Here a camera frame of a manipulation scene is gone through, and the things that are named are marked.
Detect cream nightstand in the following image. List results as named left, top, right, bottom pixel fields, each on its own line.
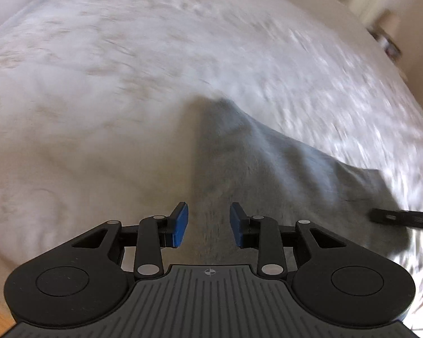
left=367, top=11, right=415, bottom=90

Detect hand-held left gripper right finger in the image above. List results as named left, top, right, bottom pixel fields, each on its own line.
left=229, top=202, right=350, bottom=278

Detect grey pants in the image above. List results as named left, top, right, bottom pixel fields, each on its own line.
left=187, top=96, right=415, bottom=265

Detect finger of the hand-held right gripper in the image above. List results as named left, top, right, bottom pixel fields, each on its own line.
left=370, top=208, right=423, bottom=234

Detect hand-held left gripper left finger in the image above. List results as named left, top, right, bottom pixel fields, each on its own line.
left=70, top=202, right=190, bottom=279

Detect white floral bedspread bed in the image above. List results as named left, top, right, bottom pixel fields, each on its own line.
left=0, top=0, right=423, bottom=326

